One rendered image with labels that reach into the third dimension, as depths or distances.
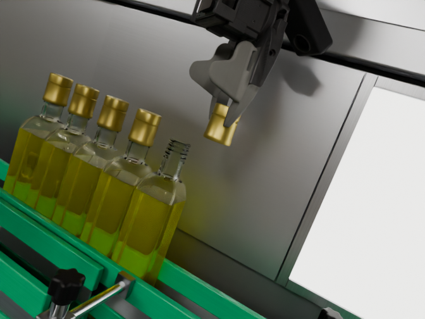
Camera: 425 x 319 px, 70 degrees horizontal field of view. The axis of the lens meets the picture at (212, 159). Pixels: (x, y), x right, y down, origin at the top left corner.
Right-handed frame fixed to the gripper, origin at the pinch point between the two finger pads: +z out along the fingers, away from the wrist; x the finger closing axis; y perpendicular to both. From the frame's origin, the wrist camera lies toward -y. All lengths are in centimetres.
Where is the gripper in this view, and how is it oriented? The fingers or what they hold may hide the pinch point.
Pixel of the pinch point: (227, 114)
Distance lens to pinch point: 37.4
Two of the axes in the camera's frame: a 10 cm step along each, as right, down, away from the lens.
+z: -3.5, 9.3, 1.4
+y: -8.4, -2.5, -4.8
